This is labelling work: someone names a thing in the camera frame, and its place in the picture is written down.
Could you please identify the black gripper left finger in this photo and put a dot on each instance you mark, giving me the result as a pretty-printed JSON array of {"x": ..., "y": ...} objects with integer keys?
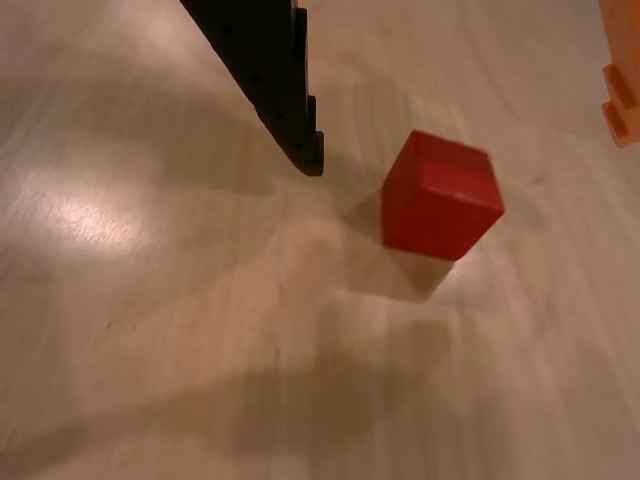
[{"x": 270, "y": 75}]

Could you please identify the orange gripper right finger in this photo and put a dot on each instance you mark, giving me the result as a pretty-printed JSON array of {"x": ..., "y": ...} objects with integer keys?
[{"x": 625, "y": 60}]

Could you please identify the red cube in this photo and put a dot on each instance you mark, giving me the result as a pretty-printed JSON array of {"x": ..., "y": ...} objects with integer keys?
[{"x": 435, "y": 205}]

